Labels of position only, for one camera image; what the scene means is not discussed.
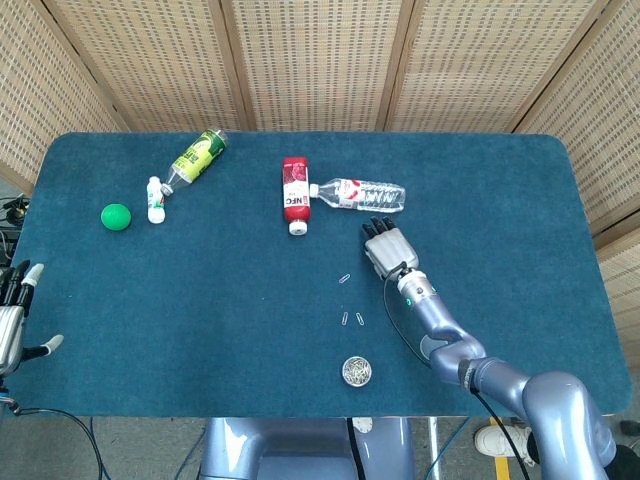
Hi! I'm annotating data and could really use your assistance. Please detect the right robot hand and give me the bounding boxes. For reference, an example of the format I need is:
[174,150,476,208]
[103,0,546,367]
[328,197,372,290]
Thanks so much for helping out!
[362,215,420,280]

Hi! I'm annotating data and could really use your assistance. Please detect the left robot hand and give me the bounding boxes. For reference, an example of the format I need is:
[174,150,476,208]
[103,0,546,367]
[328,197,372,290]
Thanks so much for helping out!
[0,259,65,380]

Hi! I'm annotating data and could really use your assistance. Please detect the round clear paper clip container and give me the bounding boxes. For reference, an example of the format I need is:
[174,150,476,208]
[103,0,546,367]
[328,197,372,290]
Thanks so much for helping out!
[341,355,373,388]

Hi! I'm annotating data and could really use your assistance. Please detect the clear water bottle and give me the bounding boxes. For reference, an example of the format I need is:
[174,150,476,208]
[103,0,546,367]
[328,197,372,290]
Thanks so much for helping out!
[308,177,407,214]

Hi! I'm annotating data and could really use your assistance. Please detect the red juice bottle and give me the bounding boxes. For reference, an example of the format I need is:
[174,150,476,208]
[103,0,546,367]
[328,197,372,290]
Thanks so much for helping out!
[281,157,313,236]

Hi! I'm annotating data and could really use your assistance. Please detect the green ball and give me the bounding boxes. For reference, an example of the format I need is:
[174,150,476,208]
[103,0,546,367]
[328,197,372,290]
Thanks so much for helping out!
[100,203,133,232]

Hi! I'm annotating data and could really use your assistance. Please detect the blue carpet table mat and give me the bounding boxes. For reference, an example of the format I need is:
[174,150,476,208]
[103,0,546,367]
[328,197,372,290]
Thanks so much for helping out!
[7,130,632,419]

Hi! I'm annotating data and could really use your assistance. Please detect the small white bottle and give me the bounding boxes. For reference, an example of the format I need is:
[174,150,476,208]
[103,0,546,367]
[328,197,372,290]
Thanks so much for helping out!
[146,176,166,225]

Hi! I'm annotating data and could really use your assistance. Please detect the woven folding screen panel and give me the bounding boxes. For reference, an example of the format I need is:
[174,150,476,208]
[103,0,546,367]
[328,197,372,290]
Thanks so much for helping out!
[0,0,126,189]
[219,0,416,133]
[514,0,640,236]
[594,212,640,361]
[384,0,614,134]
[42,0,256,133]

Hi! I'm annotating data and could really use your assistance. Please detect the metal table leg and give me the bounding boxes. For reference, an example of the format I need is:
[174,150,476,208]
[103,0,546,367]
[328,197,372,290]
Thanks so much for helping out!
[427,417,442,480]

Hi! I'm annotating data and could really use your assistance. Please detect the green label plastic bottle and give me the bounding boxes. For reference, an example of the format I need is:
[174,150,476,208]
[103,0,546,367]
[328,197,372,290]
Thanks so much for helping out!
[160,128,230,196]

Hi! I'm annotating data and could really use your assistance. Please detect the white sneaker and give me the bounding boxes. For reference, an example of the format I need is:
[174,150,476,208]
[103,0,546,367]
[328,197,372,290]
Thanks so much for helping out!
[473,424,534,459]

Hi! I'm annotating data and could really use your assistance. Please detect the blue-grey robot torso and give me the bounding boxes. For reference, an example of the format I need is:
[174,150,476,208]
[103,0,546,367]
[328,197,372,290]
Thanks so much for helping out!
[198,417,416,480]

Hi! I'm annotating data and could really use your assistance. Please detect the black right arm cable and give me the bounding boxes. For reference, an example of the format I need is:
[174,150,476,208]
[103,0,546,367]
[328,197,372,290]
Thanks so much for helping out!
[383,262,532,480]

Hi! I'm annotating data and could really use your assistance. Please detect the black floor cable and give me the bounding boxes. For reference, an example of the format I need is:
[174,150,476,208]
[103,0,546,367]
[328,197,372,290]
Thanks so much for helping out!
[7,405,105,480]

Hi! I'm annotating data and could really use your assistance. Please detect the black equipment with cables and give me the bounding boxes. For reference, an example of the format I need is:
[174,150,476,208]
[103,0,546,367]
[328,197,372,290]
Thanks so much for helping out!
[0,196,32,269]

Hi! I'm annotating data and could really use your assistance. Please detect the blue floor cable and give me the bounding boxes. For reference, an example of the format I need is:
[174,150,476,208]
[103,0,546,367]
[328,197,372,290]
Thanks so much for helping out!
[423,417,472,480]
[88,417,110,480]

